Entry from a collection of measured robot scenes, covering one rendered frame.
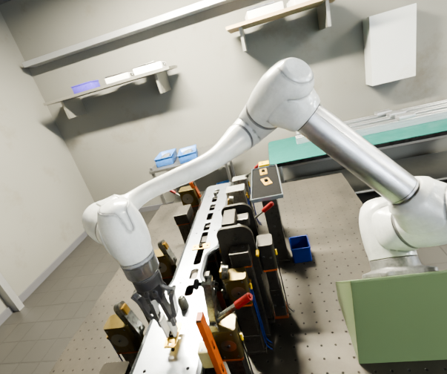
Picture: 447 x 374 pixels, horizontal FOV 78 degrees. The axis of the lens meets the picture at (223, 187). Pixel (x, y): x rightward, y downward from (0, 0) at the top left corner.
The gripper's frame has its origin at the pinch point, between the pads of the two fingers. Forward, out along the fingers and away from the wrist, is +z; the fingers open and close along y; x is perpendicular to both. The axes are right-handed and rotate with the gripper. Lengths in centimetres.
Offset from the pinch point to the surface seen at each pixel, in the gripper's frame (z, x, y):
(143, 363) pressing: 6.7, 6.6, 8.3
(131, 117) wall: -34, -311, 134
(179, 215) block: 4, -76, 18
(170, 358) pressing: 6.7, 5.7, 0.2
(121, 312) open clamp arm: -2.8, -4.0, 16.2
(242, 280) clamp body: 0.4, -14.8, -21.8
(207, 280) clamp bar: -14.8, 0.3, -16.5
